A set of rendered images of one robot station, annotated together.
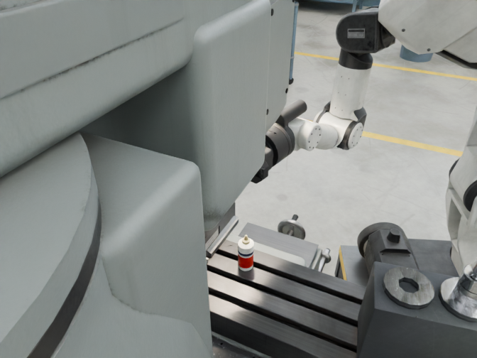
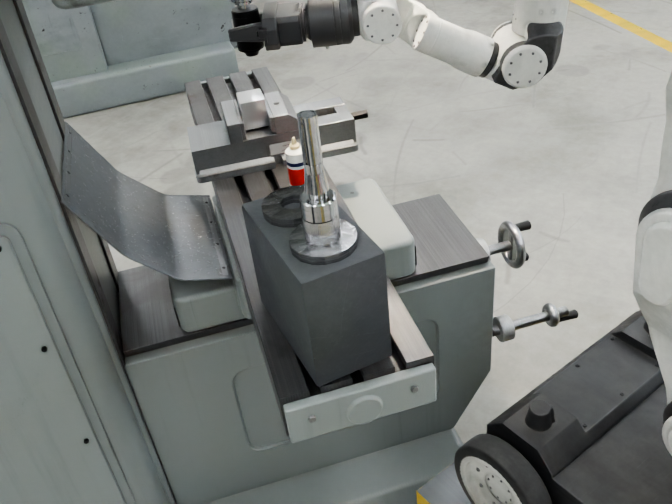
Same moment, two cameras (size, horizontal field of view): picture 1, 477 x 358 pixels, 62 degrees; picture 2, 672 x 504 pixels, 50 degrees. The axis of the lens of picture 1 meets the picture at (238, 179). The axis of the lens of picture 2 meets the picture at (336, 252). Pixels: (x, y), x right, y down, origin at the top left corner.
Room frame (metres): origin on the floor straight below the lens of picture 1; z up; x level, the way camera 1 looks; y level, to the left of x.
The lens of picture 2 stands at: (0.00, -1.03, 1.64)
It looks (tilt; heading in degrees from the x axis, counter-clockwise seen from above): 36 degrees down; 53
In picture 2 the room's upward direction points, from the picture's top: 7 degrees counter-clockwise
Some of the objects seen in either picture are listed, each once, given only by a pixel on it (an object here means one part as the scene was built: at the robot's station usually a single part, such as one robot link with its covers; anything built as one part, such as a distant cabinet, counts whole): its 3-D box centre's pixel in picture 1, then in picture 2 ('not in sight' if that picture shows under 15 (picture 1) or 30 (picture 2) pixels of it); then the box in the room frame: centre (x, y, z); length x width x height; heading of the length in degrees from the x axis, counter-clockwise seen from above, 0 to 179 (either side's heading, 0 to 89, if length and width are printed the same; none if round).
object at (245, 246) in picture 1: (245, 251); (297, 162); (0.71, -0.02, 0.96); 0.04 x 0.04 x 0.11
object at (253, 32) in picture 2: not in sight; (246, 34); (0.65, -0.01, 1.23); 0.06 x 0.02 x 0.03; 140
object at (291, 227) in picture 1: (288, 236); (497, 248); (1.12, -0.20, 0.60); 0.16 x 0.12 x 0.12; 155
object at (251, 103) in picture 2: not in sight; (252, 109); (0.74, 0.16, 1.01); 0.06 x 0.05 x 0.06; 62
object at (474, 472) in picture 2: not in sight; (501, 487); (0.67, -0.57, 0.50); 0.20 x 0.05 x 0.20; 86
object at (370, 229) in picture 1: (382, 242); not in sight; (1.20, -0.61, 0.50); 0.20 x 0.05 x 0.20; 86
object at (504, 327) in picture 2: (321, 264); (535, 319); (1.09, -0.34, 0.48); 0.22 x 0.06 x 0.06; 155
